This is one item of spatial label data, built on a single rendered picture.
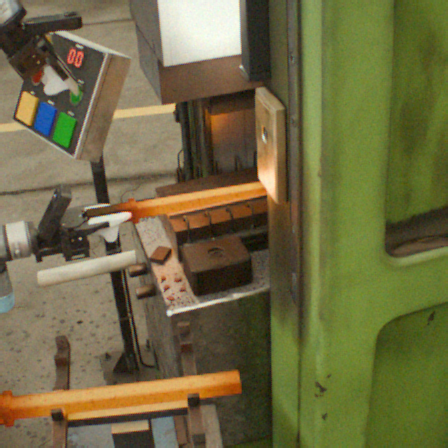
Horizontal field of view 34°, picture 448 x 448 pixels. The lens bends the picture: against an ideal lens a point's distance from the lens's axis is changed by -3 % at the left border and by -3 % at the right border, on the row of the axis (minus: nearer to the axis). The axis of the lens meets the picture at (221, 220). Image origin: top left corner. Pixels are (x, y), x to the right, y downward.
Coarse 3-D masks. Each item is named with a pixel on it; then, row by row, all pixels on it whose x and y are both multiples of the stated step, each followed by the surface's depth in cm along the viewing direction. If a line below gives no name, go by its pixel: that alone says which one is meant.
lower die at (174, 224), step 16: (224, 176) 172; (240, 176) 171; (256, 176) 169; (160, 192) 168; (176, 192) 165; (192, 208) 158; (208, 208) 158; (224, 208) 159; (240, 208) 158; (256, 208) 158; (176, 224) 155; (192, 224) 155; (208, 224) 154; (224, 224) 155; (240, 224) 157; (256, 224) 158; (176, 240) 154
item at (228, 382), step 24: (120, 384) 116; (144, 384) 116; (168, 384) 116; (192, 384) 116; (216, 384) 115; (240, 384) 115; (0, 408) 113; (24, 408) 113; (48, 408) 113; (72, 408) 114; (96, 408) 114
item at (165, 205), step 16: (192, 192) 160; (208, 192) 160; (224, 192) 160; (240, 192) 160; (256, 192) 161; (96, 208) 154; (112, 208) 154; (128, 208) 154; (144, 208) 155; (160, 208) 156; (176, 208) 157
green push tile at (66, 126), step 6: (60, 114) 191; (66, 114) 190; (60, 120) 191; (66, 120) 189; (72, 120) 187; (60, 126) 190; (66, 126) 189; (72, 126) 187; (60, 132) 190; (66, 132) 188; (72, 132) 187; (54, 138) 192; (60, 138) 190; (66, 138) 188; (66, 144) 188
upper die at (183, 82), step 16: (144, 48) 143; (144, 64) 147; (160, 64) 133; (176, 64) 134; (192, 64) 135; (208, 64) 135; (224, 64) 136; (240, 64) 137; (160, 80) 134; (176, 80) 135; (192, 80) 136; (208, 80) 137; (224, 80) 138; (240, 80) 139; (160, 96) 137; (176, 96) 137; (192, 96) 138; (208, 96) 139
